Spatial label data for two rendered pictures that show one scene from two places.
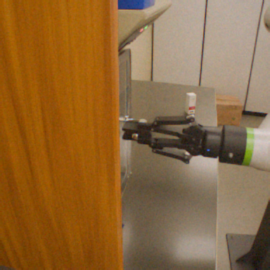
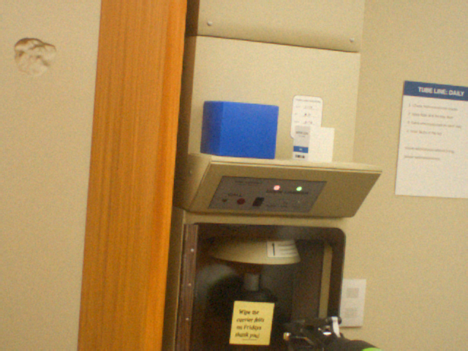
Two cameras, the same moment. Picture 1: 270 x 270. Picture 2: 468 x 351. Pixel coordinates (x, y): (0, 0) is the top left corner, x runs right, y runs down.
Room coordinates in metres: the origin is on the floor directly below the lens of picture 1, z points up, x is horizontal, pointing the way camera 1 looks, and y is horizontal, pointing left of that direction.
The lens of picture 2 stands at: (-0.45, -1.28, 1.57)
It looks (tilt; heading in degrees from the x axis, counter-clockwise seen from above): 3 degrees down; 55
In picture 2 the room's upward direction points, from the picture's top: 4 degrees clockwise
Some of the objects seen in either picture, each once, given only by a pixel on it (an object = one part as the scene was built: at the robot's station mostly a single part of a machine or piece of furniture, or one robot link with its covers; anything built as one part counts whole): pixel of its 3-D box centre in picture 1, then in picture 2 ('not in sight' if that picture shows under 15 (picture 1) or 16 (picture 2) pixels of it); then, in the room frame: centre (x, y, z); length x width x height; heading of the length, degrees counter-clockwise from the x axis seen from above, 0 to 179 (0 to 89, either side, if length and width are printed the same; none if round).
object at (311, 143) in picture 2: not in sight; (313, 143); (0.62, -0.02, 1.54); 0.05 x 0.05 x 0.06; 84
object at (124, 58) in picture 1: (112, 143); (260, 336); (0.59, 0.04, 1.19); 0.30 x 0.01 x 0.40; 165
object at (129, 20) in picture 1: (133, 29); (284, 188); (0.57, 0.00, 1.46); 0.32 x 0.11 x 0.10; 166
